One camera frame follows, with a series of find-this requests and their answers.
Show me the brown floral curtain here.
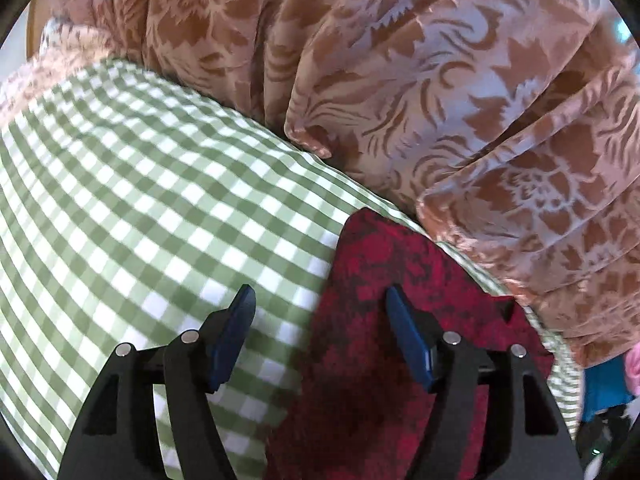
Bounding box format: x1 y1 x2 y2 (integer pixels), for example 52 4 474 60
45 0 640 368

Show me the blue cloth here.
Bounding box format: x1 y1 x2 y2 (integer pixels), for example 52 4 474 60
581 360 636 422

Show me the pink cloth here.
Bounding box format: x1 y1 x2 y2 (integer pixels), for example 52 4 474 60
626 344 640 392

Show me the red patterned garment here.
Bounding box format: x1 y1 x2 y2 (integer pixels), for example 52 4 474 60
265 208 558 480

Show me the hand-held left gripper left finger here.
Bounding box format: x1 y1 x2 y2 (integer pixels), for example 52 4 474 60
57 284 257 480

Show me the floral bed sheet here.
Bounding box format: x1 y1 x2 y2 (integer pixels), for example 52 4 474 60
0 17 118 116

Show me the wooden door panel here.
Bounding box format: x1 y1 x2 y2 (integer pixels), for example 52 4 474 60
26 2 53 53

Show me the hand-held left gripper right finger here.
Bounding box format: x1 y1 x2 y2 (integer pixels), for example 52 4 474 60
385 285 583 480

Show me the green checked blanket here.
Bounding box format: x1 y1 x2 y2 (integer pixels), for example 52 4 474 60
0 57 586 480

